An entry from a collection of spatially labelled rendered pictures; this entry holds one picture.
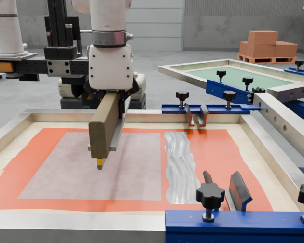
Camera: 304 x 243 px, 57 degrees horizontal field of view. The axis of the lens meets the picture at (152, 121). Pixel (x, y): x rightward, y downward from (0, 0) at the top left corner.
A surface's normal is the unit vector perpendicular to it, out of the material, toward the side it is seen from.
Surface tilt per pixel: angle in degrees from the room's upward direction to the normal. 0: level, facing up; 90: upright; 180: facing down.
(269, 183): 0
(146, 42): 90
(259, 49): 90
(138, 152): 0
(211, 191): 0
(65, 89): 90
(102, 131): 91
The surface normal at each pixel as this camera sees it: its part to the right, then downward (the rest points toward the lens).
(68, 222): 0.00, -0.93
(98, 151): -0.02, 0.39
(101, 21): -0.29, 0.37
